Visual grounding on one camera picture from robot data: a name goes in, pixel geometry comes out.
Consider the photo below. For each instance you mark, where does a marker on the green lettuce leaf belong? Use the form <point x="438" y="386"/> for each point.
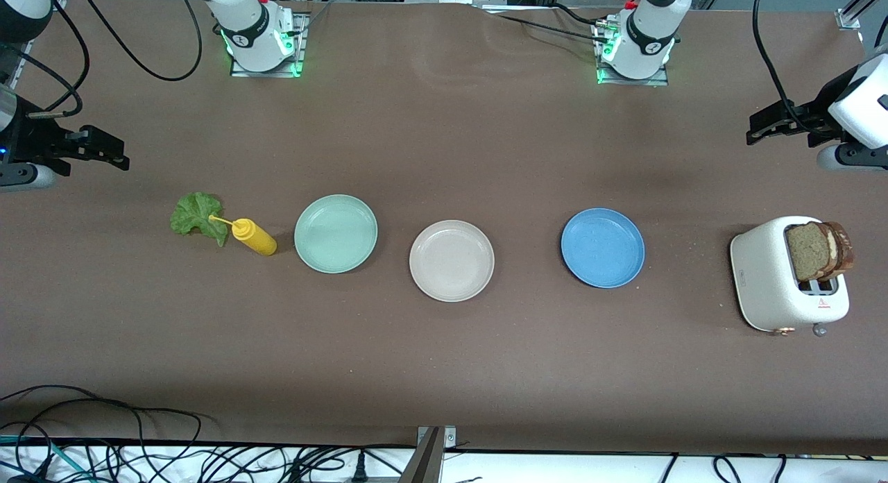
<point x="194" y="216"/>

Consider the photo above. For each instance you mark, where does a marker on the white toaster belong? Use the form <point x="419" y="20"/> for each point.
<point x="763" y="282"/>

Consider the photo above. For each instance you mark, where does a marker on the brown bread slice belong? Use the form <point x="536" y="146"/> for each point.
<point x="808" y="254"/>
<point x="845" y="250"/>

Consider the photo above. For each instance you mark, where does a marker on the mint green plate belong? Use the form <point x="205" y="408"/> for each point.
<point x="336" y="234"/>

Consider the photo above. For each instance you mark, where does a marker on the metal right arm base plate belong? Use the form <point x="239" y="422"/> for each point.
<point x="301" y="53"/>

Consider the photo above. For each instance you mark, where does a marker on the blue plate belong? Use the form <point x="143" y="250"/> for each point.
<point x="602" y="248"/>

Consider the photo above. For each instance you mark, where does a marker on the black power plug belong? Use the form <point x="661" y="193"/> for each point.
<point x="360" y="469"/>

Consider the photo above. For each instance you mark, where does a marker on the aluminium profile post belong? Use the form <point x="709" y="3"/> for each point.
<point x="852" y="14"/>

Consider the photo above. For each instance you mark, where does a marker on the yellow mustard squeeze bottle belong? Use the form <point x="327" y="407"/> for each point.
<point x="257" y="239"/>

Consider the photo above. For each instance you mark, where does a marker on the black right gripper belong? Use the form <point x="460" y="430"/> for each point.
<point x="33" y="137"/>

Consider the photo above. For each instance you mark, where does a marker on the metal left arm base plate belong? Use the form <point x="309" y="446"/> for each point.
<point x="659" y="81"/>

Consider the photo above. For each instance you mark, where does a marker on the beige plate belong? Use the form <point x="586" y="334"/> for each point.
<point x="451" y="261"/>

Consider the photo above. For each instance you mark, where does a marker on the grey metal bracket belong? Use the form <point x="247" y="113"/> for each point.
<point x="427" y="462"/>

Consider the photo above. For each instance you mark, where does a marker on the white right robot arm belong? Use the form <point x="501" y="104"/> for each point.
<point x="253" y="32"/>

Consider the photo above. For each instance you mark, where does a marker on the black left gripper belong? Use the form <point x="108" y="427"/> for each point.
<point x="813" y="114"/>

